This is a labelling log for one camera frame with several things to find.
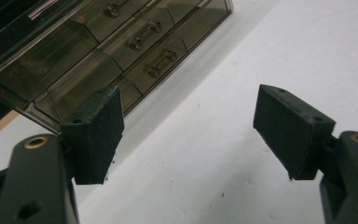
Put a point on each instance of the smoky clear drawer cabinet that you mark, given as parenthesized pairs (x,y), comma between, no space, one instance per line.
(59,56)

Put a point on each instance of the wooden table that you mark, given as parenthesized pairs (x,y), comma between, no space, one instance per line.
(0,126)

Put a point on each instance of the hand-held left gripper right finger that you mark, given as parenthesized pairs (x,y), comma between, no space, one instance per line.
(289,137)

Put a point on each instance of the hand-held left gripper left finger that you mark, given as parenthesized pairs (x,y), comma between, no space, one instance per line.
(94,140)

